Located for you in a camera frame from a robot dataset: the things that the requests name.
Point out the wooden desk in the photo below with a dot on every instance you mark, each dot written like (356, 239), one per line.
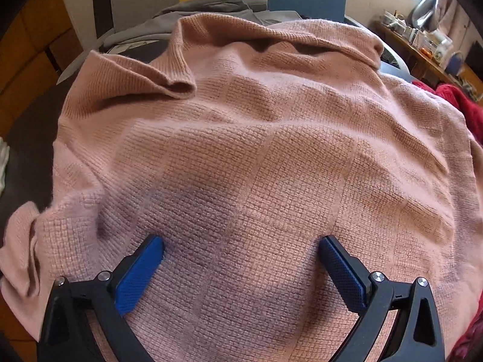
(407, 51)

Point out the cluster of bottles and boxes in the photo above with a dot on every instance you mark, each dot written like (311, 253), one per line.
(415, 34)

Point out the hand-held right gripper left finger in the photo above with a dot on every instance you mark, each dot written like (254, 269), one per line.
(137, 275)

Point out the black monitor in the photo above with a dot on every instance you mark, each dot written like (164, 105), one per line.
(476, 56)

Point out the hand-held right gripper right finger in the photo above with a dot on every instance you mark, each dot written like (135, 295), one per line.
(345, 275)

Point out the beige printed curtain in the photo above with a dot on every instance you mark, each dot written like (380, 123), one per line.
(449, 11)

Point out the pink knit sweater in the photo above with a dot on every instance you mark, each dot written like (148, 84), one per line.
(245, 139)

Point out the blue chair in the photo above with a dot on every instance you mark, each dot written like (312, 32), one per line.
(454, 63)

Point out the red knit sweater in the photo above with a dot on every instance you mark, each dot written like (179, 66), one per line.
(456, 101)

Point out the grey garment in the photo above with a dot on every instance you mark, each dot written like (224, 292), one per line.
(211, 7)

